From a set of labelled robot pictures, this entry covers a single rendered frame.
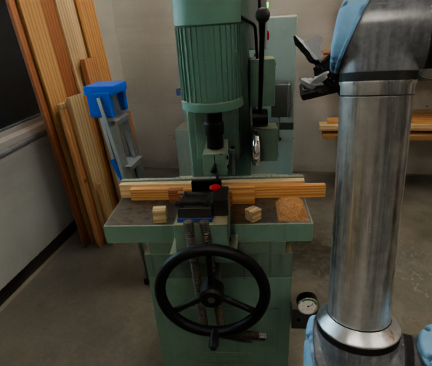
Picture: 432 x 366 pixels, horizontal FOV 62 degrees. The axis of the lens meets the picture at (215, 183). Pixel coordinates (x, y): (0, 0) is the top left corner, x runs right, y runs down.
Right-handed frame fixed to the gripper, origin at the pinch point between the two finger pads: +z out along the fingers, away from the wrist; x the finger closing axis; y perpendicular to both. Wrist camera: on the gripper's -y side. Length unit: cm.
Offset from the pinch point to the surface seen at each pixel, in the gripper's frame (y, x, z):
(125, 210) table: -59, 25, 16
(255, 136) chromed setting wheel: -29.4, 1.5, -12.7
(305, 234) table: -22.0, 34.9, -22.9
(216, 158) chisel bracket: -31.6, 14.1, 1.2
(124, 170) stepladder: -118, -23, -1
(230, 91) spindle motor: -15.7, 3.5, 7.9
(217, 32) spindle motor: -7.7, -4.0, 18.0
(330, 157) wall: -130, -111, -200
